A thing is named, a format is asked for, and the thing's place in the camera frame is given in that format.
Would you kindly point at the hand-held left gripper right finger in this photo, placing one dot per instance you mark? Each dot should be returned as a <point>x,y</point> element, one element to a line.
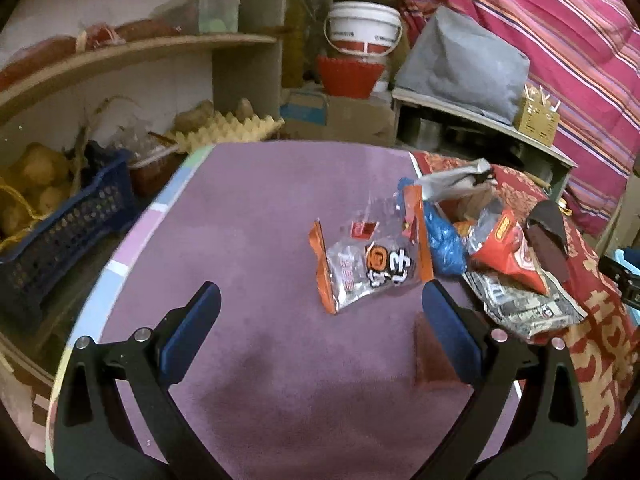
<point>450,330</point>

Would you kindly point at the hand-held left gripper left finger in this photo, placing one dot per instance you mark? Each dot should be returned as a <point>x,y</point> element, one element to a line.
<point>192,325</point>

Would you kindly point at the light blue plastic basket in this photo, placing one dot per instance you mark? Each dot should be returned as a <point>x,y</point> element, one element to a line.
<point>627,253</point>

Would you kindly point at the silver printed wrapper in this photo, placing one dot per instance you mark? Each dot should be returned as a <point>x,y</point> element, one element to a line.
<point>525,315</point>

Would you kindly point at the blue plastic bag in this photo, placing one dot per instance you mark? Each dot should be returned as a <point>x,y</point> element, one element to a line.
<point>442,242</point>

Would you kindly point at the red orange snack bag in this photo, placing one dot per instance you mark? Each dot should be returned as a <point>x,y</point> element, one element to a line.
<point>505,255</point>

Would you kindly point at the clear orange snack wrapper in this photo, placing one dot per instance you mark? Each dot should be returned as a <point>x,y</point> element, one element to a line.
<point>370,270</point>

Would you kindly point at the red patterned mat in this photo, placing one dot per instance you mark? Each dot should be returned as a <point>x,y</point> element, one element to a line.
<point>600,335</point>

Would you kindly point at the purple mat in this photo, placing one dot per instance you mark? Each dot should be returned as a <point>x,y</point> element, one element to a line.
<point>250,260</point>

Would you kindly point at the grey cabinet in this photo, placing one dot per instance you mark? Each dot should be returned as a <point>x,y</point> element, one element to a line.
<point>545,157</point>

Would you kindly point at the white black plastic bag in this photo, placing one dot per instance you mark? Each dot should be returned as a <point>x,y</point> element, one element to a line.
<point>445,182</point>

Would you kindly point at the blue plastic crate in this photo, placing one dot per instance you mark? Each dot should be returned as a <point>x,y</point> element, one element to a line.
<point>75,230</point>

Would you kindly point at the clear tub with red contents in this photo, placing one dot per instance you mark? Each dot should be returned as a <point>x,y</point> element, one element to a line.
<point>152,170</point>

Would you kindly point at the yellow toothpick holder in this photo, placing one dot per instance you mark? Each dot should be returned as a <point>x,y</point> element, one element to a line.
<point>536,120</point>

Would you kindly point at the yellow egg tray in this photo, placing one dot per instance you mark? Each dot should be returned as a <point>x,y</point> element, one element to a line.
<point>225,130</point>

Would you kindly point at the small steel pot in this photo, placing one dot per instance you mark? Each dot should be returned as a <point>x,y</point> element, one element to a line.
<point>427,132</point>

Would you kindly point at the potato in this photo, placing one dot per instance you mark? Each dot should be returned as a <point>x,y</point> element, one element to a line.
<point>192,116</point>
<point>244,107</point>

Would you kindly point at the net bag of potatoes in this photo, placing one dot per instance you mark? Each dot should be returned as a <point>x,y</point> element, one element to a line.
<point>35,185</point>

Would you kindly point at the cardboard box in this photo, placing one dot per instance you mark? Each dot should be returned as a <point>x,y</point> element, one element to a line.
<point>345,117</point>

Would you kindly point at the pink striped cloth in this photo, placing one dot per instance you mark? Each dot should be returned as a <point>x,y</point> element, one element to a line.
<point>565,35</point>

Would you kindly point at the grey cloth cover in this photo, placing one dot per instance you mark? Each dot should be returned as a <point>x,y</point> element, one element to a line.
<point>460,67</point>

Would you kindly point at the red plastic basket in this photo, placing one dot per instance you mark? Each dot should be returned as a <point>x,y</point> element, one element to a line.
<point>347,77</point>

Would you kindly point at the wooden shelf unit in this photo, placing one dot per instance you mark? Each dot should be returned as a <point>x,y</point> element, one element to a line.
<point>150,50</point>

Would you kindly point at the red packaged food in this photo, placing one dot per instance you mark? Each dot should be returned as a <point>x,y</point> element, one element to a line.
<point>147,30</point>
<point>50,55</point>

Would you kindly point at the yellow oil bottle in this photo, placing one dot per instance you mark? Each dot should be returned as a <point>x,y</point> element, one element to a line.
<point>296,35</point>

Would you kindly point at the clear plastic container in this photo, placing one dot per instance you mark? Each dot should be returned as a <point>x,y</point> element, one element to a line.
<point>215,10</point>

